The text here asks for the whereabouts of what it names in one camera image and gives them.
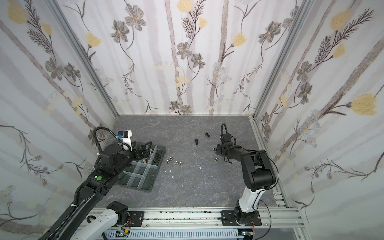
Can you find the silver hex nut cluster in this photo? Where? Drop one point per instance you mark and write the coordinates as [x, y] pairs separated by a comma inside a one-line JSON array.
[[172, 160]]

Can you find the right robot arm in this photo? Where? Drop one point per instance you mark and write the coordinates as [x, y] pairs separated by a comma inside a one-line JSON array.
[[258, 174]]

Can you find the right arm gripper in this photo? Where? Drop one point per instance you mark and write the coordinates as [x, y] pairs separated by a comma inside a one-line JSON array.
[[223, 149]]

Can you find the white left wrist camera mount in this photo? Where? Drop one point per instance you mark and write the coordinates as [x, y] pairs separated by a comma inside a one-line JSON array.
[[125, 139]]

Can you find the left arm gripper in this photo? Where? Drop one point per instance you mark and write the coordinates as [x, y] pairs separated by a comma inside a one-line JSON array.
[[144, 154]]

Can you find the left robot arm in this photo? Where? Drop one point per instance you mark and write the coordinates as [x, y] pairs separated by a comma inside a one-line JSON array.
[[111, 163]]

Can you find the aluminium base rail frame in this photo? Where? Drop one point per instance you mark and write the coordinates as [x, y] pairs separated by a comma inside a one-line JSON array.
[[200, 223]]

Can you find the green compartment organizer box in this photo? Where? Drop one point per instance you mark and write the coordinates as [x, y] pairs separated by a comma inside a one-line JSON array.
[[141, 175]]

